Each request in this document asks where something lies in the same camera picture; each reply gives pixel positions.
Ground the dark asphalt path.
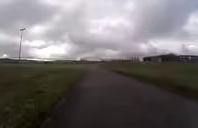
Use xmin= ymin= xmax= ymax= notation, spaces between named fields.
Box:
xmin=41 ymin=63 xmax=198 ymax=128

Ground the long low dark building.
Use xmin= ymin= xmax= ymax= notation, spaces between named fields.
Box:
xmin=142 ymin=53 xmax=198 ymax=64

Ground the grass field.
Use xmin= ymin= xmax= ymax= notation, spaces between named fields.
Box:
xmin=101 ymin=61 xmax=198 ymax=101
xmin=0 ymin=62 xmax=88 ymax=128

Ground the tall floodlight pole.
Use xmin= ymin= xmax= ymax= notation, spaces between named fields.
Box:
xmin=17 ymin=27 xmax=27 ymax=62

